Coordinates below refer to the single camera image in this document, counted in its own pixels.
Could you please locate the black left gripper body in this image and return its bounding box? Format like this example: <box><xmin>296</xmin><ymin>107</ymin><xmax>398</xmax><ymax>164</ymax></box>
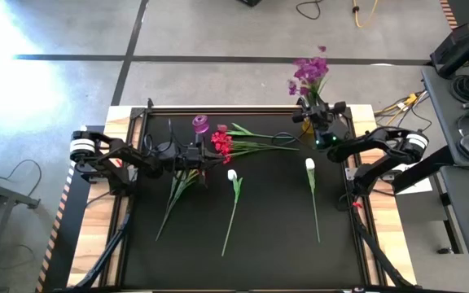
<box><xmin>156</xmin><ymin>140</ymin><xmax>205</xmax><ymax>171</ymax></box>

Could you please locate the red black tool case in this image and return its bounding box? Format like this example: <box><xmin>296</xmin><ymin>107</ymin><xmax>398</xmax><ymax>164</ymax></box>
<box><xmin>429</xmin><ymin>22</ymin><xmax>469</xmax><ymax>78</ymax></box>

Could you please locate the white artificial tulip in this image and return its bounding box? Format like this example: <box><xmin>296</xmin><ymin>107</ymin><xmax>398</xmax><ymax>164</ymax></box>
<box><xmin>305</xmin><ymin>157</ymin><xmax>322</xmax><ymax>244</ymax></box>
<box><xmin>221</xmin><ymin>168</ymin><xmax>243</xmax><ymax>257</ymax></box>

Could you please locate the purple artificial flower bunch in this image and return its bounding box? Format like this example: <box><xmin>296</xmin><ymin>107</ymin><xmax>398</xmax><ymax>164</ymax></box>
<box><xmin>286</xmin><ymin>79</ymin><xmax>313</xmax><ymax>107</ymax></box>
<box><xmin>291</xmin><ymin>45</ymin><xmax>330</xmax><ymax>107</ymax></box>

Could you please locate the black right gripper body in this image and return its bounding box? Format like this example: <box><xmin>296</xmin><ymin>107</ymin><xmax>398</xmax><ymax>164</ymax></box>
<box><xmin>292</xmin><ymin>100</ymin><xmax>348</xmax><ymax>138</ymax></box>

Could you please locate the purple glass vase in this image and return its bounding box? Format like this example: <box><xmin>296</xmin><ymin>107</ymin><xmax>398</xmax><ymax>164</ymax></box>
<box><xmin>191</xmin><ymin>115</ymin><xmax>211</xmax><ymax>135</ymax></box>

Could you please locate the white paper sheet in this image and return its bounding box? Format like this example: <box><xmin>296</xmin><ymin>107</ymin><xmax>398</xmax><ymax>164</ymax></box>
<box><xmin>401</xmin><ymin>177</ymin><xmax>434</xmax><ymax>195</ymax></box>

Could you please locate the black frame strut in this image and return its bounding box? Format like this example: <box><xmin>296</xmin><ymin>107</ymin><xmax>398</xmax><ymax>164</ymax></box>
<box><xmin>75</xmin><ymin>207</ymin><xmax>134</xmax><ymax>290</ymax></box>
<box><xmin>350</xmin><ymin>203</ymin><xmax>413</xmax><ymax>290</ymax></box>

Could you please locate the black aluminium table frame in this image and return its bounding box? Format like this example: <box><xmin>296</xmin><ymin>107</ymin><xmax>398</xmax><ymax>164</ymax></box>
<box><xmin>99</xmin><ymin>97</ymin><xmax>384</xmax><ymax>293</ymax></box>

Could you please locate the thin black floor cable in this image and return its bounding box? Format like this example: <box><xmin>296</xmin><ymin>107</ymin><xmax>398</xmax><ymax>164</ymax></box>
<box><xmin>0</xmin><ymin>158</ymin><xmax>43</xmax><ymax>199</ymax></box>

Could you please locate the yellow floor cable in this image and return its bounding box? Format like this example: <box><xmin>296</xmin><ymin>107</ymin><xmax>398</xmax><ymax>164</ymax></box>
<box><xmin>351</xmin><ymin>0</ymin><xmax>379</xmax><ymax>28</ymax></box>

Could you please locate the black table mat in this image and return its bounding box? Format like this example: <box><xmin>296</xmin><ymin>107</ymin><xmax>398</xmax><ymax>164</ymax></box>
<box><xmin>122</xmin><ymin>113</ymin><xmax>366</xmax><ymax>288</ymax></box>

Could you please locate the red artificial flower bunch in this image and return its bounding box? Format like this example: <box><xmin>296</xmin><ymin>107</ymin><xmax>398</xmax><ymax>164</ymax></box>
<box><xmin>210</xmin><ymin>130</ymin><xmax>300</xmax><ymax>165</ymax></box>
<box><xmin>155</xmin><ymin>167</ymin><xmax>209</xmax><ymax>242</ymax></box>

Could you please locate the yellow cable bundle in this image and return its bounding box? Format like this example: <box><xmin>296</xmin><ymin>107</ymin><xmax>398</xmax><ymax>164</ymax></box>
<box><xmin>375</xmin><ymin>92</ymin><xmax>427</xmax><ymax>123</ymax></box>

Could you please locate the pink artificial tulip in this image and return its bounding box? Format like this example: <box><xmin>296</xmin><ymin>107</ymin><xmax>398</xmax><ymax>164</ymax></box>
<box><xmin>217</xmin><ymin>123</ymin><xmax>299</xmax><ymax>140</ymax></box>

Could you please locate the black diagonal support beam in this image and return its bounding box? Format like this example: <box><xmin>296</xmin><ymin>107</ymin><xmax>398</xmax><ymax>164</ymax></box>
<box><xmin>392</xmin><ymin>144</ymin><xmax>458</xmax><ymax>195</ymax></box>

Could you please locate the black floor cable loop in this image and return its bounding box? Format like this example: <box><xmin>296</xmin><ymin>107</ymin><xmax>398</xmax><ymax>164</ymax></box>
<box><xmin>295</xmin><ymin>0</ymin><xmax>323</xmax><ymax>20</ymax></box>

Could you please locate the black base platform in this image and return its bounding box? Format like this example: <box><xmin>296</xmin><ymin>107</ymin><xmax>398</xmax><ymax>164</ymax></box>
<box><xmin>34</xmin><ymin>124</ymin><xmax>107</xmax><ymax>293</ymax></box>

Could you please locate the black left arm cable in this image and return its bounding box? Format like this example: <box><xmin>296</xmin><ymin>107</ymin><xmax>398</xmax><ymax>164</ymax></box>
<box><xmin>142</xmin><ymin>118</ymin><xmax>174</xmax><ymax>154</ymax></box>

